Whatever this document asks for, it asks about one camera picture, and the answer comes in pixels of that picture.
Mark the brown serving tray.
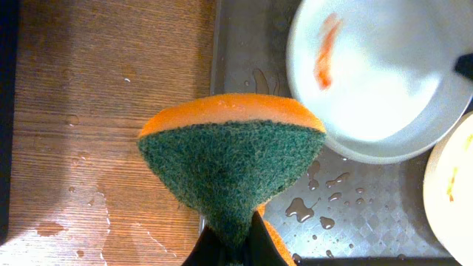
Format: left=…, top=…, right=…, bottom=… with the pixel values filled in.
left=211, top=1, right=454, bottom=265

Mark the white plate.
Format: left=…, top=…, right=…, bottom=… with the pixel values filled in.
left=423, top=112, right=472, bottom=265

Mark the black plastic tray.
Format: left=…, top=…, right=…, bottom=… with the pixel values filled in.
left=1, top=0, right=19, bottom=244

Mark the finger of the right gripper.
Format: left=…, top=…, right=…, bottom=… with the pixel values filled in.
left=454, top=53, right=473, bottom=81

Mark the pale grey plate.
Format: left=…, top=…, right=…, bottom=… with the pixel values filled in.
left=286, top=0, right=472, bottom=164

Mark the green and orange sponge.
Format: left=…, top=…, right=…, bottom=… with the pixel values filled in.
left=137, top=93, right=326, bottom=263

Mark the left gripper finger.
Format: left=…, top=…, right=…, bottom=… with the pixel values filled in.
left=182, top=212, right=288, bottom=266

